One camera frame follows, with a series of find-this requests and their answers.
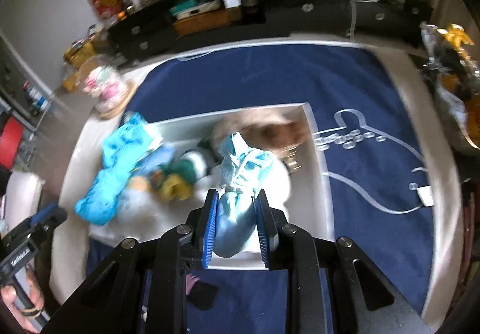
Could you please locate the navy blue whale blanket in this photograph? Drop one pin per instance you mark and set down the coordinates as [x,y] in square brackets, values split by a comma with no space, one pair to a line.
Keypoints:
[373,159]

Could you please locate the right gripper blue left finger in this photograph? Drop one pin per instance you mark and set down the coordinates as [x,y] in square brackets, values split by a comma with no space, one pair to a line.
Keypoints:
[208,226]

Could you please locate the white sofa cushion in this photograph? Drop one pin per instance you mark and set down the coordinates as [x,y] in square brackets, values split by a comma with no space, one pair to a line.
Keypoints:
[21,200]

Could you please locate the yellow toy excavator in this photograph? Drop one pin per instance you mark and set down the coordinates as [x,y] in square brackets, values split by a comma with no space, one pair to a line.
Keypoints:
[456,35]

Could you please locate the red gold festive box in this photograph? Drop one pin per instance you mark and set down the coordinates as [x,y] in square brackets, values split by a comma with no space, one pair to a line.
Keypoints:
[107,9]

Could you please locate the brown white dog plush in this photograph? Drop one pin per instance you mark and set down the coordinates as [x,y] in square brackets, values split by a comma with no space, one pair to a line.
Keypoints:
[267,130]

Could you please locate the black tv cabinet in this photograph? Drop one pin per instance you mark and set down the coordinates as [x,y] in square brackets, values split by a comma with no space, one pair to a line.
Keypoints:
[175,25]

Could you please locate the glass dome with rose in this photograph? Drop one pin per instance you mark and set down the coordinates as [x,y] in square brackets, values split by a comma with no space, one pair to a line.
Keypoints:
[102,81]

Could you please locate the green white sock plush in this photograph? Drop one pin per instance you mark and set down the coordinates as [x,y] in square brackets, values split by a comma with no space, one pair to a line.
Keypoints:
[174,178]

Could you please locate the yellow plastic crates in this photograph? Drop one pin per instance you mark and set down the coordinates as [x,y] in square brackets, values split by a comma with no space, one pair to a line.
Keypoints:
[74,57]

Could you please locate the person's left hand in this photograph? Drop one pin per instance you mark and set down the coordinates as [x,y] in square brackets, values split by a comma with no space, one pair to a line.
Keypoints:
[20,310]

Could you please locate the light blue satin pouch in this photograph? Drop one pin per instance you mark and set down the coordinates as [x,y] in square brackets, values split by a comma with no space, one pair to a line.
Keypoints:
[243,171]

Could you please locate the black sock with pink band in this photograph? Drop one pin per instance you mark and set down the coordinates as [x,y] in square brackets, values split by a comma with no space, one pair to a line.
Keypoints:
[200,294]

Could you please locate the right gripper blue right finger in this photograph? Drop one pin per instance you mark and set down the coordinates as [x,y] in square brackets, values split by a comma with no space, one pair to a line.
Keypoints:
[266,228]

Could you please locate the white cardboard box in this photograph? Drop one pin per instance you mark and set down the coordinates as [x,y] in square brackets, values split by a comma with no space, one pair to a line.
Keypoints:
[309,205]

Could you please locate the white bear plush blue overalls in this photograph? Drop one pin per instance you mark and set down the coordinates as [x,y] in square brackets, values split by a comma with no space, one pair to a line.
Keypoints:
[142,214]

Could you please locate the red round stool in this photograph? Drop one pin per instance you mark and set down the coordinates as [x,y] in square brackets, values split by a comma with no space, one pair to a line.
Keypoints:
[11,137]

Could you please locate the teal satin cloth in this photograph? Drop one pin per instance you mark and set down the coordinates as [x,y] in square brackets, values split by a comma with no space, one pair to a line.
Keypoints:
[131,150]

